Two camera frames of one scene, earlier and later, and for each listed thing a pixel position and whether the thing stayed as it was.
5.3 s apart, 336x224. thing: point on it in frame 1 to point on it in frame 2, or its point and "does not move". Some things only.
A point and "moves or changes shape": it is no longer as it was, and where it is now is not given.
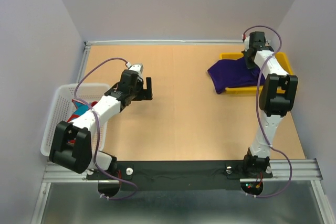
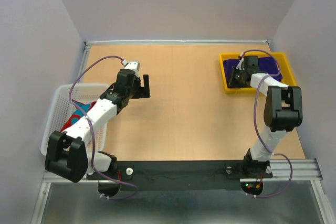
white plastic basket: (62, 107) does not move
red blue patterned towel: (80, 108) does not move
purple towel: (228, 73) moves or changes shape
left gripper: (145, 94) does not move
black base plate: (182, 176) does not move
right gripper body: (250, 64) to (238, 81)
